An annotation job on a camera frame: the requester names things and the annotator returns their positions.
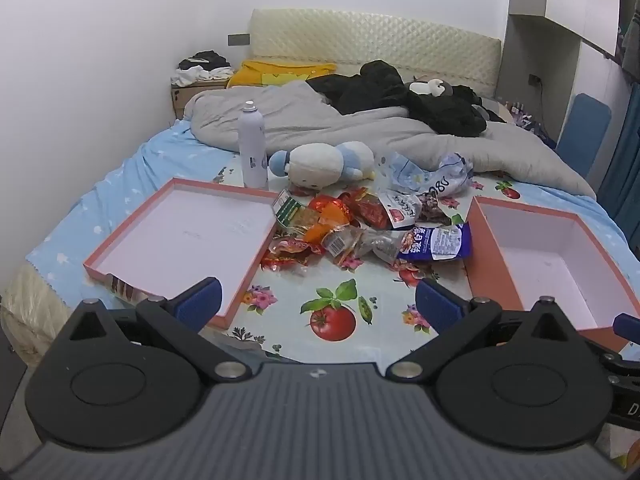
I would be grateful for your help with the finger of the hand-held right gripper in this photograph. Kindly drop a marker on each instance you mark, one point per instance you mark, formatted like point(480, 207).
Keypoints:
point(629, 325)

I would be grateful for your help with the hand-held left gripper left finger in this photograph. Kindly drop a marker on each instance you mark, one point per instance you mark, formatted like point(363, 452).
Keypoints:
point(202, 300)

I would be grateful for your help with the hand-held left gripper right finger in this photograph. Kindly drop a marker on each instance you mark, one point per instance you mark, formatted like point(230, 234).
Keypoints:
point(437, 302)

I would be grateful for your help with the blue white snack packet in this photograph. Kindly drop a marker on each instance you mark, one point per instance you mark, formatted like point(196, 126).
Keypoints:
point(440, 242)

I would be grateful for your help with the deep pink cardboard box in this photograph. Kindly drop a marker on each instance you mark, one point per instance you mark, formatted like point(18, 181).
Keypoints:
point(550, 260)

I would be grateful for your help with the red yellow snack packet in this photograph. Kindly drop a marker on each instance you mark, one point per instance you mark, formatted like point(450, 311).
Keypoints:
point(292, 250)

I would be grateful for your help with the clear packet with barcode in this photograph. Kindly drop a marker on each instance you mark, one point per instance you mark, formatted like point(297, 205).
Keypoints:
point(342, 245)

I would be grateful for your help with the green white snack packet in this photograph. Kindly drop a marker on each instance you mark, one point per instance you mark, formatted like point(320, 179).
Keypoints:
point(286, 208)

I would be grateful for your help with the orange snack packet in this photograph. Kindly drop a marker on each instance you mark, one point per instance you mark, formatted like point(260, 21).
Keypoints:
point(315, 230)

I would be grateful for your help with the shallow pink box lid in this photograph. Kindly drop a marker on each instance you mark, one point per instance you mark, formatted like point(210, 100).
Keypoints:
point(185, 230)

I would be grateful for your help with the clear packet of seeds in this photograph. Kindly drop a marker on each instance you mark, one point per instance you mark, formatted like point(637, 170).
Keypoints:
point(380, 247)

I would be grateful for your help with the fruit printed tablecloth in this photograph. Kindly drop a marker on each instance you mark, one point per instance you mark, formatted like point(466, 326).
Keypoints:
point(300, 280)

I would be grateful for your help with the white brown packet red label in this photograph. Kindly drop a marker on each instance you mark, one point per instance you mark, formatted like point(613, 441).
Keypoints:
point(400, 210)

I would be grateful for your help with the blue white plastic bag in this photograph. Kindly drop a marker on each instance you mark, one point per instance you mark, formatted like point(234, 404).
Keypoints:
point(435, 175)

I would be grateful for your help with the light blue bed sheet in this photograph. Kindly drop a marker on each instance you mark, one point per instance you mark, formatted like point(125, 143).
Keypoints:
point(115, 180)

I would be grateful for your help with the clear plastic bag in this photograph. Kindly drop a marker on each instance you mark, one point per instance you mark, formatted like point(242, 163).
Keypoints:
point(387, 160)

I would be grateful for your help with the blue curtain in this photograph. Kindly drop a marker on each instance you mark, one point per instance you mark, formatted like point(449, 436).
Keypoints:
point(625, 170)

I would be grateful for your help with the white spray bottle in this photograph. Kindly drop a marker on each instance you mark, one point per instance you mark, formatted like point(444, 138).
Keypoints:
point(251, 145)

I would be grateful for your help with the cream mattress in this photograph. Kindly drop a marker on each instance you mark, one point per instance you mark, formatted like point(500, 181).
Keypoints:
point(30, 305)

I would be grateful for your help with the white blue plush toy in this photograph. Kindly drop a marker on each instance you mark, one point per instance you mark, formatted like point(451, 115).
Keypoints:
point(315, 162)

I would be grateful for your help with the blue chair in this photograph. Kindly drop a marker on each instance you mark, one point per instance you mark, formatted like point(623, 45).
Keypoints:
point(582, 130)

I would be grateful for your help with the brown cardboard box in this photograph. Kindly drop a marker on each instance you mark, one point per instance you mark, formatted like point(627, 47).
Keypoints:
point(182, 100)

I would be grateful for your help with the group of small bottles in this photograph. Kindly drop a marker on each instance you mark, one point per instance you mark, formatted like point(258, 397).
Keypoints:
point(517, 110)

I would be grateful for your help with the grey duvet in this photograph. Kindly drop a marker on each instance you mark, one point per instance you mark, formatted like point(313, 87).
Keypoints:
point(325, 125)

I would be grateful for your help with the black clothes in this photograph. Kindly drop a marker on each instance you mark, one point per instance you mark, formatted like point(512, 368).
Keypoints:
point(380, 90)

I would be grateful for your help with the pile of folded clothes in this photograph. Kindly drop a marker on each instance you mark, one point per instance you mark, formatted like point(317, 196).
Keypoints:
point(200, 67)

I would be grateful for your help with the yellow pillow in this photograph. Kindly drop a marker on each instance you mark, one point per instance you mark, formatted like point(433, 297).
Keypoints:
point(260, 72)

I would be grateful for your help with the cream quilted headboard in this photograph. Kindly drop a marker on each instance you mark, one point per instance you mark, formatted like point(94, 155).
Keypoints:
point(375, 40)

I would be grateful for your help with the dark hanging clothes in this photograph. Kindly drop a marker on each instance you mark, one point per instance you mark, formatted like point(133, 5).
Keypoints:
point(631, 20)

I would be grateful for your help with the black wall socket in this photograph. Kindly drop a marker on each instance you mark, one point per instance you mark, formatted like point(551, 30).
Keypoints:
point(535, 79)

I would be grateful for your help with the dark grey wall switch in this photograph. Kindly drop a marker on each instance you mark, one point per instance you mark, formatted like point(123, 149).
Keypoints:
point(238, 39)

